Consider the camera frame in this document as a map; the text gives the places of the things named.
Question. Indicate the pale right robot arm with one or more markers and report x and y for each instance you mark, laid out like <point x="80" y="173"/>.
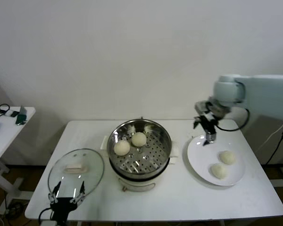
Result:
<point x="228" y="88"/>

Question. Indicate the white steamed baozi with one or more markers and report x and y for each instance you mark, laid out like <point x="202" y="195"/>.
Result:
<point x="227" y="157"/>
<point x="122" y="147"/>
<point x="138" y="139"/>
<point x="218" y="171"/>

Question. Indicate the small white box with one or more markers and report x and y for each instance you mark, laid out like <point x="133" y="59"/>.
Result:
<point x="8" y="113"/>

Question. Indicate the small black device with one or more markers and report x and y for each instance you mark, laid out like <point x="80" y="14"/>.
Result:
<point x="14" y="114"/>

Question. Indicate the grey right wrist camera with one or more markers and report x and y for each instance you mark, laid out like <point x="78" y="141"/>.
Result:
<point x="201" y="106"/>

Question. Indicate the cream electric cooking pot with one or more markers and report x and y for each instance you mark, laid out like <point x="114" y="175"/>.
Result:
<point x="136" y="184"/>

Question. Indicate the stainless perforated steamer basket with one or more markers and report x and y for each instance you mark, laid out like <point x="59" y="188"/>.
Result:
<point x="146" y="157"/>

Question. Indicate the green flat object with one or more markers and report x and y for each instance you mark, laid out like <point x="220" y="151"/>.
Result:
<point x="21" y="119"/>

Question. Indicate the white round plate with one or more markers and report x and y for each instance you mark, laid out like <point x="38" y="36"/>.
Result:
<point x="198" y="155"/>

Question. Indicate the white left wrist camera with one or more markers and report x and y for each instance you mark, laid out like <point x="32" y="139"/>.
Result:
<point x="47" y="223"/>

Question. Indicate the white side table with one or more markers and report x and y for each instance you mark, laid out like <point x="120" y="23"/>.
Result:
<point x="4" y="143"/>

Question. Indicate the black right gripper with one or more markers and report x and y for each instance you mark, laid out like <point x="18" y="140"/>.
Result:
<point x="209" y="124"/>

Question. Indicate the grey wedge object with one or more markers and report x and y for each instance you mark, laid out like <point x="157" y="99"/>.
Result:
<point x="23" y="109"/>

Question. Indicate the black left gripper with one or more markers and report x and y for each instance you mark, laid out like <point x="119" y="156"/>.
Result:
<point x="62" y="208"/>

